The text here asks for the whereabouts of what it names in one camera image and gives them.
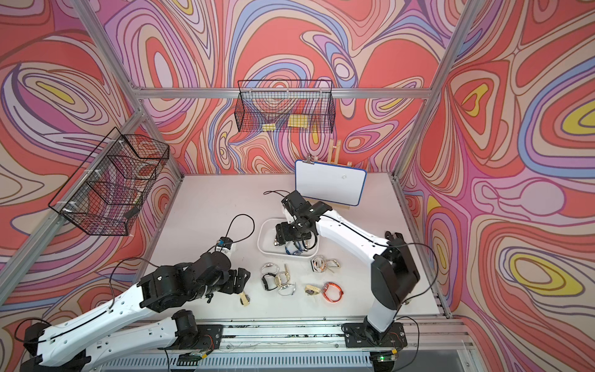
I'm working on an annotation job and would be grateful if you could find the beige long strap watch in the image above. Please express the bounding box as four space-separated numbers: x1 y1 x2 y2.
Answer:
240 291 250 306

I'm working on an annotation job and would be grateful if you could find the cream strap gold watch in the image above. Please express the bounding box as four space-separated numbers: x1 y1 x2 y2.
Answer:
274 264 291 288

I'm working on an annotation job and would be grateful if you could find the white orange strap watch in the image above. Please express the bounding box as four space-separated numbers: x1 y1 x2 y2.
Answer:
311 255 341 273

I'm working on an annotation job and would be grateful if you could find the red translucent watch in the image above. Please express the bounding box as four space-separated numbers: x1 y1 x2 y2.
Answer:
321 281 344 304

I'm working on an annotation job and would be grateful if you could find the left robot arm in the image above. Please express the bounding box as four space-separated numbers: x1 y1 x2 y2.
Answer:
20 251 250 371

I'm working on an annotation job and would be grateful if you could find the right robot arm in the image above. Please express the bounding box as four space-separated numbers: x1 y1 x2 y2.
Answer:
275 191 421 345

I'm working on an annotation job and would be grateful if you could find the white plastic storage box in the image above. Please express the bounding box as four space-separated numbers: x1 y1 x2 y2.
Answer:
257 218 322 260

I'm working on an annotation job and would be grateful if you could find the black smart watch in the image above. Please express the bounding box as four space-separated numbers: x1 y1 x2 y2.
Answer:
261 273 278 291

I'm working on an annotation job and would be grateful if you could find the wooden easel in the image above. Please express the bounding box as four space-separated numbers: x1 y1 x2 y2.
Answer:
303 139 354 211

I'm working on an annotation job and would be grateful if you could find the yellow sticky note small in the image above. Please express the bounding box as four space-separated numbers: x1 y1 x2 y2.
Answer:
261 123 277 132

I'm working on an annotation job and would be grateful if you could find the yellow sticky note large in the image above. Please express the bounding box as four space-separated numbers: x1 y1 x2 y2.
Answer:
288 114 309 129

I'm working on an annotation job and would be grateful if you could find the white pink strap watch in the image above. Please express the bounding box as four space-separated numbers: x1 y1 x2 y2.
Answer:
260 262 280 276

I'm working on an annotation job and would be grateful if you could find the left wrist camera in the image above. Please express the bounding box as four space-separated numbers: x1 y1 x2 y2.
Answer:
216 237 235 253

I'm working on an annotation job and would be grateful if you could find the small whiteboard blue frame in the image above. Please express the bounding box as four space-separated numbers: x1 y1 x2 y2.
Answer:
294 159 368 208

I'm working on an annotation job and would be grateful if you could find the beige strap watch near red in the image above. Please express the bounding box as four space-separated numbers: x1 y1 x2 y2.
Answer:
305 285 322 296

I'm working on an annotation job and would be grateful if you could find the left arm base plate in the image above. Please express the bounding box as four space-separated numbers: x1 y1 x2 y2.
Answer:
163 324 223 351

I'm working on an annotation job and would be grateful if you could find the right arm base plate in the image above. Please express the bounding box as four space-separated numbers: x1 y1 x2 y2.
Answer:
341 322 408 350

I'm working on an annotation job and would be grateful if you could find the black wire basket back wall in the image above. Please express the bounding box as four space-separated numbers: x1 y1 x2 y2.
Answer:
234 78 336 134

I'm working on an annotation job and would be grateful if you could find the black wire basket wall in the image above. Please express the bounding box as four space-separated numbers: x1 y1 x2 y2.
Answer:
48 129 170 237
234 78 336 134

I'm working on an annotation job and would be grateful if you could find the black wire basket left wall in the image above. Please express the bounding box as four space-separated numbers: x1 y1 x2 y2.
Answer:
48 129 170 237

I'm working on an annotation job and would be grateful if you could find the aluminium rail front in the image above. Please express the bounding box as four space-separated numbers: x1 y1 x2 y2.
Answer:
92 317 484 371

